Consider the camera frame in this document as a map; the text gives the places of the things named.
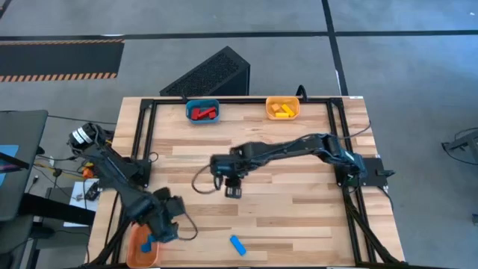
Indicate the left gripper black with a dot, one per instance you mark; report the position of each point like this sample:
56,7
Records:
166,229

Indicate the orange plastic bin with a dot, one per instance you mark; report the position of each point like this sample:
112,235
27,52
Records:
136,258

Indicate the black hazard-striped floor mat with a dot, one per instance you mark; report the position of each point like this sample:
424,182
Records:
56,60

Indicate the blue rectangular block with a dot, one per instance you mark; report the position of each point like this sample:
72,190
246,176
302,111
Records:
238,245
146,246

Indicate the blue screen tablet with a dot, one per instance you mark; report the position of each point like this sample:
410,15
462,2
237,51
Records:
7,157

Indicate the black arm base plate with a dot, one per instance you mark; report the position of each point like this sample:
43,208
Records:
371,172

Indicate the black perforated computer case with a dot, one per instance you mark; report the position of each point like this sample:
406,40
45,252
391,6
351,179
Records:
205,71

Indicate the blue plastic bin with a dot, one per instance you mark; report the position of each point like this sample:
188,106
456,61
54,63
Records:
187,112

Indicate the black aluminium table frame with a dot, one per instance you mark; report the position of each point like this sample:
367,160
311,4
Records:
242,100

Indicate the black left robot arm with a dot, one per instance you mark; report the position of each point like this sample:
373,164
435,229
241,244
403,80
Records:
115,168

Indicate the white paper sheet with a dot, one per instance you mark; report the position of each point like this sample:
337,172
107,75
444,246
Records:
76,188

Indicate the yellow plastic bin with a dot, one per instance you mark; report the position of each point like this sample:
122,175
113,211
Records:
267,108

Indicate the small orange object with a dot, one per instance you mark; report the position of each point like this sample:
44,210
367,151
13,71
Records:
87,173

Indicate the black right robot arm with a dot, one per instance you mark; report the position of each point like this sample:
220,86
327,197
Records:
284,147

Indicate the black desk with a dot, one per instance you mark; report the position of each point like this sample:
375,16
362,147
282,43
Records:
26,168

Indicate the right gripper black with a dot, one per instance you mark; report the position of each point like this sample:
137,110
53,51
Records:
224,167

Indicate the red rectangular block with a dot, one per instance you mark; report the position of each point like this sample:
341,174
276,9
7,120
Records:
207,112
195,115
213,116

